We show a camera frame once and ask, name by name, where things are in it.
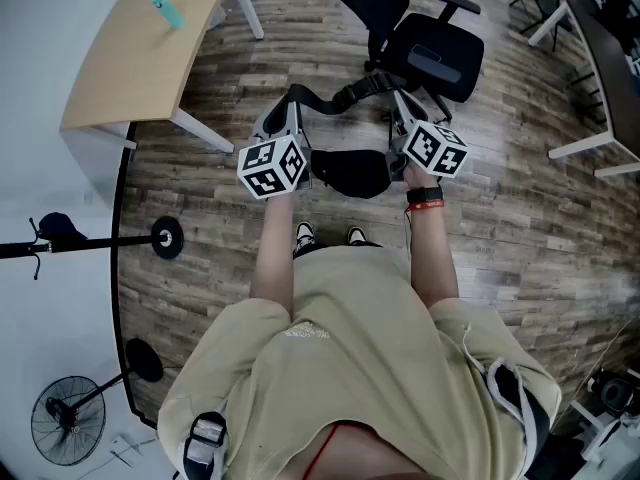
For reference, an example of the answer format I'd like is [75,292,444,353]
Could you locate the black office chair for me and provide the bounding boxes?
[320,0,486,124]

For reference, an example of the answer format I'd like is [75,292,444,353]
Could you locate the black bag with strap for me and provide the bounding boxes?
[288,71,412,200]

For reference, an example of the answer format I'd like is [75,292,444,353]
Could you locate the person's left shoe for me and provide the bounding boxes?
[294,221,317,249]

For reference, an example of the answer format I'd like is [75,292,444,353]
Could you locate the white frame with black device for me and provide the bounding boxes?
[564,367,640,469]

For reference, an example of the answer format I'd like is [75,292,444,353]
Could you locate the black wrist watch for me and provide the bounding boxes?
[405,185,445,205]

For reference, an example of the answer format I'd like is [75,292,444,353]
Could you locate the person's right forearm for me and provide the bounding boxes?
[403,162,460,309]

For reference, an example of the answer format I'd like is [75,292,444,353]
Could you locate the grey shoulder strap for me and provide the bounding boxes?
[459,322,551,480]
[182,410,231,480]

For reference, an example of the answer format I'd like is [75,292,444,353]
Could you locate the beige t-shirt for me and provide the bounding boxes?
[157,245,564,480]

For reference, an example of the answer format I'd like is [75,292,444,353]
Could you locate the person's left forearm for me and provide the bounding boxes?
[248,195,296,314]

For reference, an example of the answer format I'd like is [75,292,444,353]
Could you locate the dark blue cap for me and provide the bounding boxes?
[38,211,89,243]

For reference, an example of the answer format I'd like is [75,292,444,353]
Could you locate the black standing fan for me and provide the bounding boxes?
[30,337,165,468]

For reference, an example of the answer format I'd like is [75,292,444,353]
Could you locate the teal bottle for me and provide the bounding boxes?
[151,0,186,32]

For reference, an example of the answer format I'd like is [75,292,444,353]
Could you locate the dark table with white legs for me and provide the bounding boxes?
[528,0,640,178]

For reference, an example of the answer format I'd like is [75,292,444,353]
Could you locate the black coat stand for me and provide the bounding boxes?
[0,216,185,282]

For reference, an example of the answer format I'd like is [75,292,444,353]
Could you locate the light wooden desk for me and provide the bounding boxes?
[59,0,265,154]

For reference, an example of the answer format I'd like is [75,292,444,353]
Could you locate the black shorts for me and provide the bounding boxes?
[292,240,384,262]

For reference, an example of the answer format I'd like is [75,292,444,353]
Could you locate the red neck cord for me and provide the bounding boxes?
[309,420,346,480]

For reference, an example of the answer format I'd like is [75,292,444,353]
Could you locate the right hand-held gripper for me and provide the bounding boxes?
[384,90,469,182]

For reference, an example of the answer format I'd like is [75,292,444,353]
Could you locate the thin wrist cable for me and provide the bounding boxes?
[403,207,417,269]

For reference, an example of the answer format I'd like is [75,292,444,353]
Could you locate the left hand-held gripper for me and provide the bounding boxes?
[237,93,315,202]

